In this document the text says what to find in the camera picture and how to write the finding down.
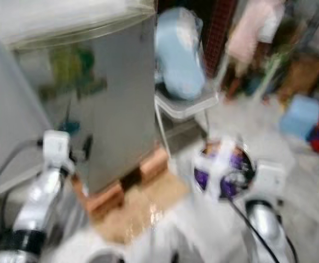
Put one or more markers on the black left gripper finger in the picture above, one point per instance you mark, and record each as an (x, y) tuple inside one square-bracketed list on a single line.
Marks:
[(88, 148)]

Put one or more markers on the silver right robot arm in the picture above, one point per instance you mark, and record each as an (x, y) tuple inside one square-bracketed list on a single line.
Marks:
[(268, 230)]

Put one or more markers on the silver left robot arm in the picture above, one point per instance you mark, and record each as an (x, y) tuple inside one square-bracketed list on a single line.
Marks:
[(39, 208)]

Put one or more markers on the grey fridge door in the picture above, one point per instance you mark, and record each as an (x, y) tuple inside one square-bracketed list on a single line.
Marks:
[(115, 109)]

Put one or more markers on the grey mini fridge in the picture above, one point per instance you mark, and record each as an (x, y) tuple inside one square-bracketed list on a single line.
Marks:
[(71, 22)]

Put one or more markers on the orange brick stack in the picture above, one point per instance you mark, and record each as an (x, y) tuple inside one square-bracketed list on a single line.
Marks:
[(104, 200), (154, 164)]

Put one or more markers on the flat brown cardboard sheet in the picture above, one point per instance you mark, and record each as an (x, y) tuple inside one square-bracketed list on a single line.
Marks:
[(148, 211)]

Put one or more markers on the white grey folding chair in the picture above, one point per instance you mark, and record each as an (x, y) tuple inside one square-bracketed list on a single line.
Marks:
[(186, 105)]

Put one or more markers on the red tiled brick column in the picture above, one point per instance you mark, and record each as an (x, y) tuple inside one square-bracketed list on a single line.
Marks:
[(219, 33)]

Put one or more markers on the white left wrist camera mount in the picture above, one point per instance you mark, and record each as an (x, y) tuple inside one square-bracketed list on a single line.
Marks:
[(57, 148)]

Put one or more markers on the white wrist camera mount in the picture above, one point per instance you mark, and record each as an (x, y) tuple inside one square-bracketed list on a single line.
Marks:
[(271, 182), (57, 148)]

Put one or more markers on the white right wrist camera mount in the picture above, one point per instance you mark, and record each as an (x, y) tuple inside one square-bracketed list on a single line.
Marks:
[(271, 182)]

